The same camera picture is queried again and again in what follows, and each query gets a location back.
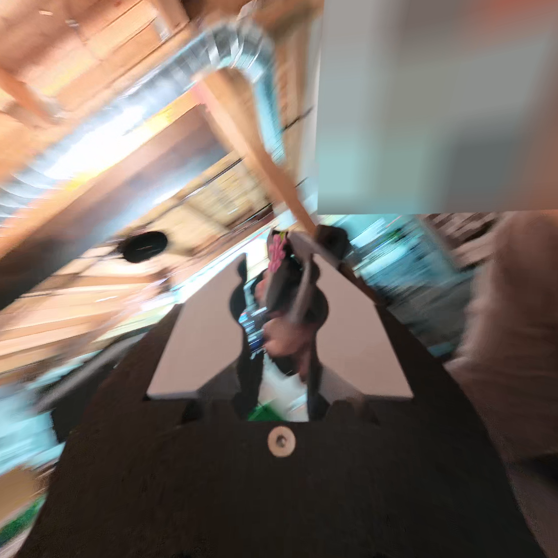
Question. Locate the silver ventilation duct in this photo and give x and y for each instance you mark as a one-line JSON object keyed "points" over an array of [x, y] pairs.
{"points": [[226, 39]]}

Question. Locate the pink lego stem piece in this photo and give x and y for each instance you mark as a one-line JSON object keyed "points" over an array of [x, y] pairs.
{"points": [[276, 255]]}

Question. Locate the person's torso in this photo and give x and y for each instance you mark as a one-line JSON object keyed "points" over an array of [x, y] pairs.
{"points": [[510, 327]]}

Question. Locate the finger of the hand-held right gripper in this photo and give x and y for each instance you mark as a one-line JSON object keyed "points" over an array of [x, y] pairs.
{"points": [[305, 292], [314, 248]]}

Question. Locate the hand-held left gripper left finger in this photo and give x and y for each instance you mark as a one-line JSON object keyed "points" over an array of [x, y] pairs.
{"points": [[196, 335]]}

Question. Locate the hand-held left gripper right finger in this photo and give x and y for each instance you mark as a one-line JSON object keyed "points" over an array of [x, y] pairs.
{"points": [[366, 344]]}

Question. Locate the person's right hand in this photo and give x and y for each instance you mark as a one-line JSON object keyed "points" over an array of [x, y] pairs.
{"points": [[285, 340]]}

